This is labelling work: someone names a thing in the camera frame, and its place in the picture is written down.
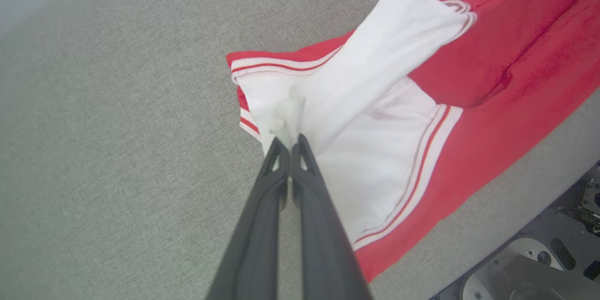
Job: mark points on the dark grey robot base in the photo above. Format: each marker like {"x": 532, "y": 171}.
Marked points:
{"x": 539, "y": 262}

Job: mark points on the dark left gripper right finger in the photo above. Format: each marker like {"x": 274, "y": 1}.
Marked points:
{"x": 323, "y": 243}

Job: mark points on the red and white basketball jersey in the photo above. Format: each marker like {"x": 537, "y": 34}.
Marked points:
{"x": 492, "y": 79}

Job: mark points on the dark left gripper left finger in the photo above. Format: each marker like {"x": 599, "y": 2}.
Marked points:
{"x": 255, "y": 243}

